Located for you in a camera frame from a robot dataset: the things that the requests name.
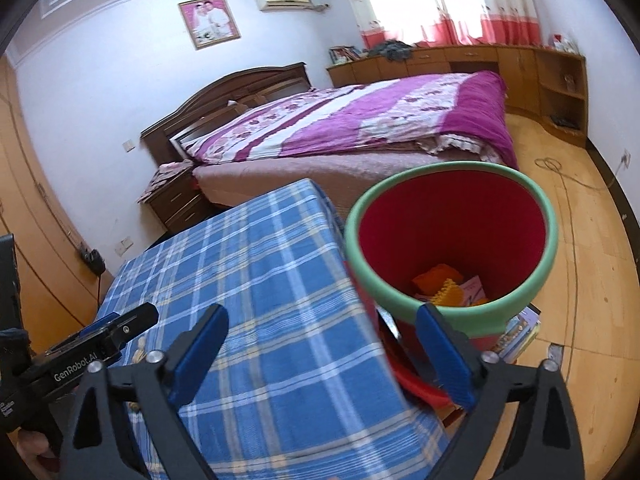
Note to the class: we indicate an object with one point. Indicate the dark wooden headboard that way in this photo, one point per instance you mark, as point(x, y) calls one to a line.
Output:
point(215, 92)

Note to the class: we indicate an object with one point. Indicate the stack of magazines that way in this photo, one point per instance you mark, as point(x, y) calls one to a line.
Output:
point(520, 332)

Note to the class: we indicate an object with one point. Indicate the dark wooden nightstand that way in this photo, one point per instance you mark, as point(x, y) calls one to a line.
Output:
point(182, 205)

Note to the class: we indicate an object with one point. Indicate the bed with brown cover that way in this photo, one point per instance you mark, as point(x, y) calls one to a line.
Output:
point(300, 175)

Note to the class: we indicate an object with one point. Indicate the bed with purple quilt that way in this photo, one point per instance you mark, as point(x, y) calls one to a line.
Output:
point(350, 115)

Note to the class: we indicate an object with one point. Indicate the long wooden cabinet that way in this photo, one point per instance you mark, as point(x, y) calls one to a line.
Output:
point(520, 75)

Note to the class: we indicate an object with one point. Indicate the pink paper packet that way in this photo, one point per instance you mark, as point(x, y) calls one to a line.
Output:
point(472, 287)

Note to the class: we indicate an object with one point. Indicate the white wall socket with plug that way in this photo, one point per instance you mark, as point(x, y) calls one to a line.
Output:
point(625, 157)

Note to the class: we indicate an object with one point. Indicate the patterned cloth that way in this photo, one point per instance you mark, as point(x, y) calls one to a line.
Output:
point(165, 177)

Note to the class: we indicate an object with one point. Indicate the large yellow foam fruit net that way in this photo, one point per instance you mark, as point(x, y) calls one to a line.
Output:
point(447, 293)

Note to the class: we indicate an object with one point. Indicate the row of books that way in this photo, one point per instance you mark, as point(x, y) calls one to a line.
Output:
point(345, 55)

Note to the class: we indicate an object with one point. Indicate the white wall switch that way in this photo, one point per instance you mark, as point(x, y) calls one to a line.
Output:
point(129, 146)

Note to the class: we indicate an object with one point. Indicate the red and white containers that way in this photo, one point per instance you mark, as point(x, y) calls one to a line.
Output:
point(562, 44)

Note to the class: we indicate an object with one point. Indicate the pile of clothes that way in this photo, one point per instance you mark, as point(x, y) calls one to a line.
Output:
point(392, 50)

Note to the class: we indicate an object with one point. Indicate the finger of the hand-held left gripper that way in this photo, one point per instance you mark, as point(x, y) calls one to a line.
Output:
point(132, 325)
point(106, 322)

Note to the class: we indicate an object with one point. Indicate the framed wall photo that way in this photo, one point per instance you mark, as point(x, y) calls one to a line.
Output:
point(210, 22)

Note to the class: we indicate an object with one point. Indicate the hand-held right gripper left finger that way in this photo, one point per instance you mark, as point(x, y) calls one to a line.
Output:
point(200, 357)

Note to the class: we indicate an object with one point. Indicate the black charger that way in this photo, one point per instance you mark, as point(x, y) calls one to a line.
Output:
point(92, 259)

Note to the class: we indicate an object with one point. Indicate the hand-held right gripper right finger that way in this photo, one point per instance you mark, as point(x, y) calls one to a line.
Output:
point(445, 357)

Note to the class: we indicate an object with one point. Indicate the person's left hand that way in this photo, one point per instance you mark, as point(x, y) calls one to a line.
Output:
point(37, 457)

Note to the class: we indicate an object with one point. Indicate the wooden wardrobe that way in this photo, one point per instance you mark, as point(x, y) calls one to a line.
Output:
point(35, 185)

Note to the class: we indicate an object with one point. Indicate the blue plaid tablecloth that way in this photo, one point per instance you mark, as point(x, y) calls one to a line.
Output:
point(280, 285)

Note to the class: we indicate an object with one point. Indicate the orange foam fruit net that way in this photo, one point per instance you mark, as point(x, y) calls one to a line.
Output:
point(435, 276)

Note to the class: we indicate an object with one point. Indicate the peanut shell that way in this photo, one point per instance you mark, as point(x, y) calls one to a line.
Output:
point(140, 355)

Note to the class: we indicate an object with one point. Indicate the red bin with green rim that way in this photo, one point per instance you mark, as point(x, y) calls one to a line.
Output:
point(450, 220)

